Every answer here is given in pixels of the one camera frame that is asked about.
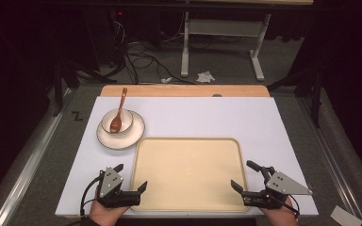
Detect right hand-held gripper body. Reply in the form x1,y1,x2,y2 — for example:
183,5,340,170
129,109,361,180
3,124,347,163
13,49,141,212
240,166,314,211

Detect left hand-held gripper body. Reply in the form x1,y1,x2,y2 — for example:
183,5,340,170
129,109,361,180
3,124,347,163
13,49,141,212
95,166,142,209

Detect person's right hand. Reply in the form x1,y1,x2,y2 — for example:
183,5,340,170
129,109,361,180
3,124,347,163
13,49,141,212
258,197,300,226

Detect person's left hand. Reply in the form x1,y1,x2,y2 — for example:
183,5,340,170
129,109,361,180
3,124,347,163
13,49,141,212
89,199,130,226

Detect white plate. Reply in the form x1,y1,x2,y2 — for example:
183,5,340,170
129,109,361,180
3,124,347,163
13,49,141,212
95,109,146,151

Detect brown wooden spoon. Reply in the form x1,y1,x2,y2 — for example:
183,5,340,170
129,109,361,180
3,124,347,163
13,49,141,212
109,87,129,134

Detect white bowl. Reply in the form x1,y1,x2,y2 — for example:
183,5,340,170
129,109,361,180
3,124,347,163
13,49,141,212
101,107,135,135

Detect beige plastic tray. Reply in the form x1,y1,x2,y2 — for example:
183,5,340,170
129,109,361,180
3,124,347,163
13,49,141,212
129,137,251,214

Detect white table mat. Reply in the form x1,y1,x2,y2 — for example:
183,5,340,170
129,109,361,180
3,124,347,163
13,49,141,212
55,96,320,218

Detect flat white paper sheet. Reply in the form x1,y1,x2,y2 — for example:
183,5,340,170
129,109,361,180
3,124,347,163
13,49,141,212
329,204,362,226

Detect black metal stand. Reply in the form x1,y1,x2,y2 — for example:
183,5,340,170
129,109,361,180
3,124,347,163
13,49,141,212
266,62,325,129
50,58,118,118

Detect large crumpled white paper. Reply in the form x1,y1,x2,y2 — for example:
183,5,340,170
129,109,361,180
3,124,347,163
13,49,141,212
196,71,217,84

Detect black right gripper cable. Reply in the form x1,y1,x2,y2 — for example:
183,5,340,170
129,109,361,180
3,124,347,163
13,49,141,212
276,193,302,219

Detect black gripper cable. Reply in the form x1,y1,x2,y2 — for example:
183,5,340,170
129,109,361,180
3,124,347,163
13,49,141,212
276,193,302,219
79,174,104,218

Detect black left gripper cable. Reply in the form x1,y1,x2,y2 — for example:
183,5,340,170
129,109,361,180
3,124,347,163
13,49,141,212
79,174,104,218

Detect aluminium rail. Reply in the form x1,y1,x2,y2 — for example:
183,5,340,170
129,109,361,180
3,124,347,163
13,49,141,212
297,96,362,226
0,88,74,226

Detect black floor cables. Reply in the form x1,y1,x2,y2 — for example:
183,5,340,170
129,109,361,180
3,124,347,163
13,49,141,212
107,12,199,86

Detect white metal desk frame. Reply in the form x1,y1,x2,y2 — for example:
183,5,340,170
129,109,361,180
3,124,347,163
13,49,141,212
180,10,272,82

